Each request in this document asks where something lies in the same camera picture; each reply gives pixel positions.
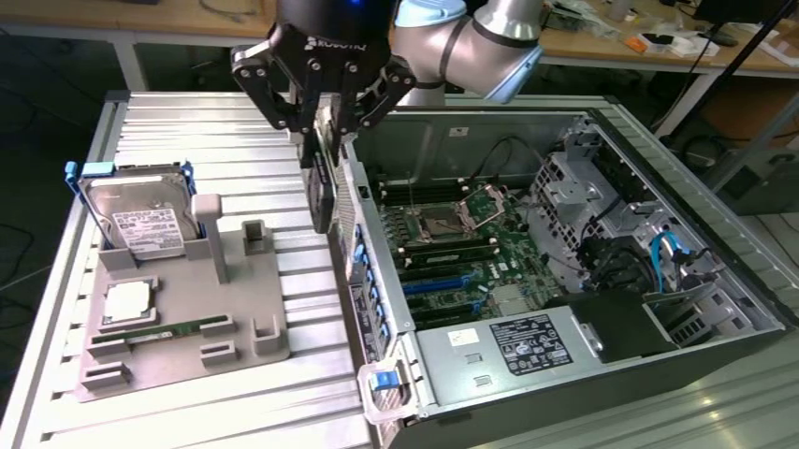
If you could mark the green RAM stick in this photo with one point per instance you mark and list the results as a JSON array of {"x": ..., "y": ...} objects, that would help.
[{"x": 156, "y": 331}]

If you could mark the hard disk in blue caddy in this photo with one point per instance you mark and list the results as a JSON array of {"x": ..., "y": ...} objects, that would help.
[{"x": 140, "y": 215}]

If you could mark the thin metal locking lever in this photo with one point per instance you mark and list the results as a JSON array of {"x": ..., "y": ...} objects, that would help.
[{"x": 412, "y": 192}]

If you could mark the open black PC case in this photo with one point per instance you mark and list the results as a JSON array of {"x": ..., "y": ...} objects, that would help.
[{"x": 624, "y": 383}]

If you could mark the perforated metal disk bay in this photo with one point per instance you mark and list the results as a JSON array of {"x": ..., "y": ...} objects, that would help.
[{"x": 571, "y": 192}]

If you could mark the black slanted stand pole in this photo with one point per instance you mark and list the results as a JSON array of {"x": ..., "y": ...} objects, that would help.
[{"x": 729, "y": 65}]

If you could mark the CPU socket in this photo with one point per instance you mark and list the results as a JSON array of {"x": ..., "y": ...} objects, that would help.
[{"x": 440, "y": 222}]

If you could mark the black plastic air shroud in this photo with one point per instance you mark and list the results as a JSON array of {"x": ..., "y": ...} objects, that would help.
[{"x": 615, "y": 327}]

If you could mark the blue case latch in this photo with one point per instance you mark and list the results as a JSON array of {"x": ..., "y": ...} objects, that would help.
[{"x": 382, "y": 380}]

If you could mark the grey power supply unit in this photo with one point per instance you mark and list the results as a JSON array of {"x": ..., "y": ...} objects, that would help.
[{"x": 461, "y": 355}]

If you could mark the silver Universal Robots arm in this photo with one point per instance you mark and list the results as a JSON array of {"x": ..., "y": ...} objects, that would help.
[{"x": 480, "y": 47}]

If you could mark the green motherboard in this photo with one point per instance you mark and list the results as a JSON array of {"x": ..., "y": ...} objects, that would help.
[{"x": 517, "y": 262}]

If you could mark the wooden desk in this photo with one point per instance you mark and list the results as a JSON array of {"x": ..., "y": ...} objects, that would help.
[{"x": 86, "y": 11}]

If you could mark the grey plastic parts rack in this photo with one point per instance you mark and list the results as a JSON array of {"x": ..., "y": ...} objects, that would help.
[{"x": 180, "y": 304}]

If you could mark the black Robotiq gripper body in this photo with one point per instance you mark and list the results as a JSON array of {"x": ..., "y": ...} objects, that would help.
[{"x": 336, "y": 37}]

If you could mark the metal socket cover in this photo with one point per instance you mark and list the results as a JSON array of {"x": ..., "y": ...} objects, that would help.
[{"x": 485, "y": 206}]

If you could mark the white and orange box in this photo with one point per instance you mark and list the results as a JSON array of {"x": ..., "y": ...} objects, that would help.
[{"x": 661, "y": 43}]

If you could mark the black graphics card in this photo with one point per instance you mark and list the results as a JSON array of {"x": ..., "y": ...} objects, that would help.
[{"x": 322, "y": 187}]

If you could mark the silver CPU chip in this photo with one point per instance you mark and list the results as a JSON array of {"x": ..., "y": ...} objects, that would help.
[{"x": 126, "y": 301}]

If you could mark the silver chipset heatsink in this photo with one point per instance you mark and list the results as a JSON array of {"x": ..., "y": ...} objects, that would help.
[{"x": 512, "y": 301}]

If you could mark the blue expansion slot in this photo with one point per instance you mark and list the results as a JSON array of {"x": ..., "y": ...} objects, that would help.
[{"x": 436, "y": 284}]

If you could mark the dark grey cabinet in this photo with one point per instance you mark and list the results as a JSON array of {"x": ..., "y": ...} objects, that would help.
[{"x": 757, "y": 182}]

